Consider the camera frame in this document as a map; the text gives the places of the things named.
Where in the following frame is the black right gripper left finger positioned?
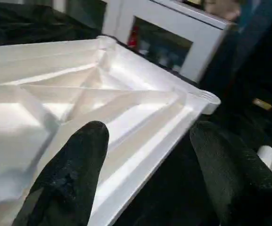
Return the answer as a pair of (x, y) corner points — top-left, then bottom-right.
(12, 120), (110, 226)

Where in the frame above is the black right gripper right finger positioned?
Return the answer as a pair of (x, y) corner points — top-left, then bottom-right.
(189, 121), (272, 226)

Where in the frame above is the black mat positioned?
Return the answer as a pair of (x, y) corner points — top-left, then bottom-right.
(0, 0), (272, 226)

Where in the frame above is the white plastic table top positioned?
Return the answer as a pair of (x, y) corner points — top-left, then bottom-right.
(0, 35), (221, 226)

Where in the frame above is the small tan tag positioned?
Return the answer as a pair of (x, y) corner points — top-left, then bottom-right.
(253, 98), (272, 111)

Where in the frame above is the white cabinet with glass doors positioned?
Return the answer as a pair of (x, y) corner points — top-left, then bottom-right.
(101, 0), (235, 83)

